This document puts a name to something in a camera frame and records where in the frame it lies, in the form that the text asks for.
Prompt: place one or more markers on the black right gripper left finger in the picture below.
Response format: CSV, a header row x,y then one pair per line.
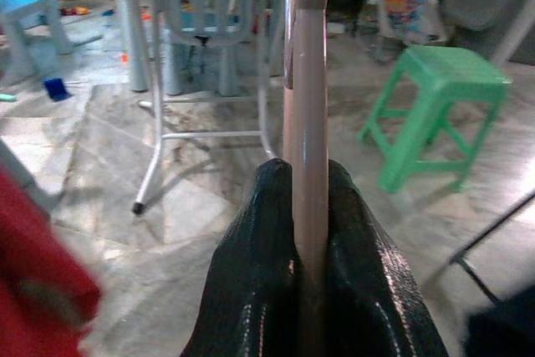
x,y
251,269

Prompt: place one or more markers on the grey air purifier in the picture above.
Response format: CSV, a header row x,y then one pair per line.
x,y
480,10

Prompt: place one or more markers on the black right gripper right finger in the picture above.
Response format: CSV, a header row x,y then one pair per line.
x,y
368,290

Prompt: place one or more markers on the green plastic stool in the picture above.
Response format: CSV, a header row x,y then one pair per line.
x,y
443,68

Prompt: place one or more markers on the small blue toy block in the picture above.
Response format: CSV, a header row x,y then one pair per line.
x,y
55,89

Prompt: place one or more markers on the pale pink plastic hanger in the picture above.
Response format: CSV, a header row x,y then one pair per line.
x,y
307,102

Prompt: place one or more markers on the pale blue kids chair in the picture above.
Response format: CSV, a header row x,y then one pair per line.
x,y
209,41

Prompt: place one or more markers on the red and white shirt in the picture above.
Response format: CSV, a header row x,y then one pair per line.
x,y
37,269

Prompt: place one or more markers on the black metal drying rack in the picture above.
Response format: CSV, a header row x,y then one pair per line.
x,y
476,238

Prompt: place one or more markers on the navy and white shirt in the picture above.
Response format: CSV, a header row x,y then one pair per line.
x,y
505,327

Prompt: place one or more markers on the cartoon print baby rocker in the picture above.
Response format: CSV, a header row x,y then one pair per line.
x,y
401,14

